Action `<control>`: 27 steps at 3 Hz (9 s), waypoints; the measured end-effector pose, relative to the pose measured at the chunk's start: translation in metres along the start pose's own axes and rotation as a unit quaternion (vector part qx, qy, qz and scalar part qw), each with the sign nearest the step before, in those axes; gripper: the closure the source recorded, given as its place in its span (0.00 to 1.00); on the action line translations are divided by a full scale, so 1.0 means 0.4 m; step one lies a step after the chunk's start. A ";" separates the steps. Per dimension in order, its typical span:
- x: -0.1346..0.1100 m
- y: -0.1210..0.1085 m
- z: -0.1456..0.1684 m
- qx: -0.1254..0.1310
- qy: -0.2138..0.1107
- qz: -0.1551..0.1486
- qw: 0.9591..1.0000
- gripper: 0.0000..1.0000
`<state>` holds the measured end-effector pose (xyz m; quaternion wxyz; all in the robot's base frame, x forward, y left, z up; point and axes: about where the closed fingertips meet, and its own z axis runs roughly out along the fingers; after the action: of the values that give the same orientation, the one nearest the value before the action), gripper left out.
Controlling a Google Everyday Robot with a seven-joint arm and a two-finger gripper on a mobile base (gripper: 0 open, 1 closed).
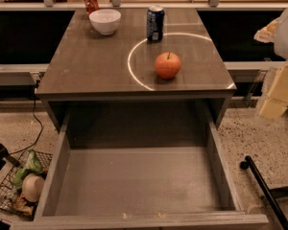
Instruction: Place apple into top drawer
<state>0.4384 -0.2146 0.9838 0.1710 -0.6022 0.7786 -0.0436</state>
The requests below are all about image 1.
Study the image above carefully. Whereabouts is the open grey top drawer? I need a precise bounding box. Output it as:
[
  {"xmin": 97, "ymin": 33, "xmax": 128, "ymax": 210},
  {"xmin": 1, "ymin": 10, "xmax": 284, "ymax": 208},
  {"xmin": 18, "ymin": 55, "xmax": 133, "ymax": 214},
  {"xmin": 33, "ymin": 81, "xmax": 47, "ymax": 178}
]
[{"xmin": 12, "ymin": 100, "xmax": 268, "ymax": 230}]

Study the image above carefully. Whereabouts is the white bowl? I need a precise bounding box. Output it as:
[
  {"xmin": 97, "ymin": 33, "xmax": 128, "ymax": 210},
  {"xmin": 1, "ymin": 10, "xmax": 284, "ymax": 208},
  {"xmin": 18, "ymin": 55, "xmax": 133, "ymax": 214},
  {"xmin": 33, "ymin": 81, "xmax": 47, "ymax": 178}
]
[{"xmin": 89, "ymin": 9, "xmax": 121, "ymax": 35}]

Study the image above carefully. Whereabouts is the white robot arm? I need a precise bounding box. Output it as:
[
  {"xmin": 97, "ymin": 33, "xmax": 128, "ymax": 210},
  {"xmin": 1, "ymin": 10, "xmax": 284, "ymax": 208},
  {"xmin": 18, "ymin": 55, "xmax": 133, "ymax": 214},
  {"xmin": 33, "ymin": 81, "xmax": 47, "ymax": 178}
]
[{"xmin": 253, "ymin": 8, "xmax": 288, "ymax": 120}]

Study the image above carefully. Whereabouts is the grey cabinet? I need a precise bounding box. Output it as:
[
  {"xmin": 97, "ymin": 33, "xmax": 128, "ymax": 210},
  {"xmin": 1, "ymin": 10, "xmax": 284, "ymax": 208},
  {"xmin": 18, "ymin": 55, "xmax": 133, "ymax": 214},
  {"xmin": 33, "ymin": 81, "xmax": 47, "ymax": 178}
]
[{"xmin": 36, "ymin": 8, "xmax": 236, "ymax": 127}]

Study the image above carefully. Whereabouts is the black metal leg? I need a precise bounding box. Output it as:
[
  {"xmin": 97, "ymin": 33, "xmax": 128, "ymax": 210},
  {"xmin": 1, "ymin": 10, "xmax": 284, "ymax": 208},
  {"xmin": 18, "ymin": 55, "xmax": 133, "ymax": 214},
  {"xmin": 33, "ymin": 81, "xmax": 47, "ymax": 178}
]
[{"xmin": 240, "ymin": 155, "xmax": 288, "ymax": 230}]

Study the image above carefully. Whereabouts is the blue soda can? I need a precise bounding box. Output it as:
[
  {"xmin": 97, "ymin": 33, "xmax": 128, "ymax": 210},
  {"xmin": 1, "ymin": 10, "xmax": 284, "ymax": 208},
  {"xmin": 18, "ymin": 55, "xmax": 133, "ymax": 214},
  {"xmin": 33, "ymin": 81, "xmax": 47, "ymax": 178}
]
[{"xmin": 147, "ymin": 5, "xmax": 165, "ymax": 42}]

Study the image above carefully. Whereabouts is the wire basket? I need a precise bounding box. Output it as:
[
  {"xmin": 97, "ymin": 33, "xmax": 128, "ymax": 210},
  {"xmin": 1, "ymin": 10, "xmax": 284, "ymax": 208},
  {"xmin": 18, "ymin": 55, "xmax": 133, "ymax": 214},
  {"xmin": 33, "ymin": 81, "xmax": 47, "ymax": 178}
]
[{"xmin": 0, "ymin": 150, "xmax": 52, "ymax": 219}]

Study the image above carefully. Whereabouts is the black power cable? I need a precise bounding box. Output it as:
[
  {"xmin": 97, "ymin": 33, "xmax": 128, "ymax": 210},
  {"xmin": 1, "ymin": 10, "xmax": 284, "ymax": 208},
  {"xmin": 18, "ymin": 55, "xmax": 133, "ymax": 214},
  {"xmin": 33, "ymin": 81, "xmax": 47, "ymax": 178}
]
[{"xmin": 9, "ymin": 80, "xmax": 45, "ymax": 156}]

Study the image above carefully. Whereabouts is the beige cup in basket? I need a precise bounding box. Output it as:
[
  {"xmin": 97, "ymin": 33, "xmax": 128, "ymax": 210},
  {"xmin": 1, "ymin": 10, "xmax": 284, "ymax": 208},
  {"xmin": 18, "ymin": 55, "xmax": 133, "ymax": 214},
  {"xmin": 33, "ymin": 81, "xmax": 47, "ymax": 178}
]
[{"xmin": 22, "ymin": 173, "xmax": 45, "ymax": 202}]

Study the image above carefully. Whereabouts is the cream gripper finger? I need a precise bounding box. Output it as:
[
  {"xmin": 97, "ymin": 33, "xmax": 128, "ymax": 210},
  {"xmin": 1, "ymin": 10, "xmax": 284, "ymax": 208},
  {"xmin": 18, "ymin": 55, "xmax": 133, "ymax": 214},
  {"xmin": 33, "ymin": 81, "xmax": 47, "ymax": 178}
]
[
  {"xmin": 253, "ymin": 18, "xmax": 278, "ymax": 43},
  {"xmin": 259, "ymin": 62, "xmax": 288, "ymax": 120}
]

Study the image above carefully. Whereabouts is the green chip bag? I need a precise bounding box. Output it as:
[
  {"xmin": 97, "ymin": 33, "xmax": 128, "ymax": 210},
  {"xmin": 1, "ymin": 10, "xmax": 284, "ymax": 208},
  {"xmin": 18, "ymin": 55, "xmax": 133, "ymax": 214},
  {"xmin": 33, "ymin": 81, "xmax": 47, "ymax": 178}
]
[{"xmin": 12, "ymin": 149, "xmax": 43, "ymax": 190}]

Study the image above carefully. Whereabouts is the red apple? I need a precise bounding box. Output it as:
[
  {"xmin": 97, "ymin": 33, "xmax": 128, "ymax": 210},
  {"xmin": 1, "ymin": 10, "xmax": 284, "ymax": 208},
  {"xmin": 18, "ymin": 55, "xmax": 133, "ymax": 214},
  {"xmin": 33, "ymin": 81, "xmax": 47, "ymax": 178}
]
[{"xmin": 155, "ymin": 52, "xmax": 181, "ymax": 80}]

